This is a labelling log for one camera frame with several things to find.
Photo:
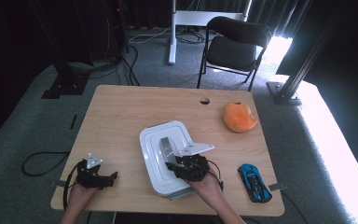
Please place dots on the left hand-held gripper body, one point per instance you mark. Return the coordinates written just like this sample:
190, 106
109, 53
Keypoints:
88, 177

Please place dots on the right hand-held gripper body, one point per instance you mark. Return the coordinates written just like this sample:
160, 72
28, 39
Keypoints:
194, 168

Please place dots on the clear brown storage container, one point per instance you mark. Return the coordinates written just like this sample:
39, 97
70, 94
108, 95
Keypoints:
181, 193

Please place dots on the blue toy car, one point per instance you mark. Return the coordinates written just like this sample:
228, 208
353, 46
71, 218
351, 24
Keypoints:
254, 183

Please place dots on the orange plush fruit toy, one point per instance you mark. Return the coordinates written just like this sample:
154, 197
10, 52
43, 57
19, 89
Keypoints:
238, 118

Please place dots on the person's left hand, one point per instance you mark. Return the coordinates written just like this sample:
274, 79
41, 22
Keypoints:
79, 196

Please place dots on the person's right hand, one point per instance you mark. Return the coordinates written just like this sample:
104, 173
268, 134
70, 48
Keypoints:
209, 189

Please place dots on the grey tape strip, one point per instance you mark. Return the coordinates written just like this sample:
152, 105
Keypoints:
57, 183
277, 186

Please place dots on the short black floor strip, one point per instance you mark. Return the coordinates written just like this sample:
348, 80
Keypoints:
73, 122

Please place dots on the black metal stand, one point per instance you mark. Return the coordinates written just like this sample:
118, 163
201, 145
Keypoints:
292, 81
66, 81

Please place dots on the black folding chair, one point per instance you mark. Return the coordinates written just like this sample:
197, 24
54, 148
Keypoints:
233, 51

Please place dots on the dark equipment tower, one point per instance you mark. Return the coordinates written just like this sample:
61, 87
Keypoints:
118, 28

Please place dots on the white desk frame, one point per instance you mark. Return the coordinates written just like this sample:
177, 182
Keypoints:
172, 37

